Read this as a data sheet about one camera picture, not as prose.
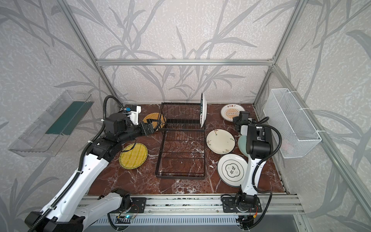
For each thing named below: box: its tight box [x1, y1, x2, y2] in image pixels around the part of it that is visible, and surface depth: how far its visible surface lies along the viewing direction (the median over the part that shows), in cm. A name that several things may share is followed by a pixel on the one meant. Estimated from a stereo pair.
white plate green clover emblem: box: [216, 153, 249, 188], surface depth 87 cm
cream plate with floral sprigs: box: [205, 128, 236, 155], surface depth 99 cm
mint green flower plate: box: [237, 134, 249, 158], surface depth 98 cm
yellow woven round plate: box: [118, 142, 149, 170], surface depth 90 cm
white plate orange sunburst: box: [220, 103, 245, 122], surface depth 117 cm
